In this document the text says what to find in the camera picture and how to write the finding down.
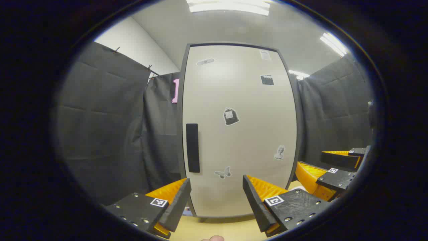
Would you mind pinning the small ceiling light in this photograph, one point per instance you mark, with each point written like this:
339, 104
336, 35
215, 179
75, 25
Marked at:
298, 74

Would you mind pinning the large ceiling light panel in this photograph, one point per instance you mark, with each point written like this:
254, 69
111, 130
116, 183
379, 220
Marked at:
230, 6

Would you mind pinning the black backdrop cloth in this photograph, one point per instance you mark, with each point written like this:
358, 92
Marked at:
334, 110
100, 134
162, 134

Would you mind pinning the long ceiling light strip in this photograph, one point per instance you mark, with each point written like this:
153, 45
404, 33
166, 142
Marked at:
334, 44

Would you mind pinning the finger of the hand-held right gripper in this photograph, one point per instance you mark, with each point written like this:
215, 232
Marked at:
339, 160
334, 180

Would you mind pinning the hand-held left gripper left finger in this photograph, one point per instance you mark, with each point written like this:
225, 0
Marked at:
179, 204

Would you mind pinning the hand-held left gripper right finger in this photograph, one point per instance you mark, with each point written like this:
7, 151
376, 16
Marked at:
255, 204

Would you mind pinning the dark grey cabinet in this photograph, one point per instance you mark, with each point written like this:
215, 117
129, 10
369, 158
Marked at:
180, 134

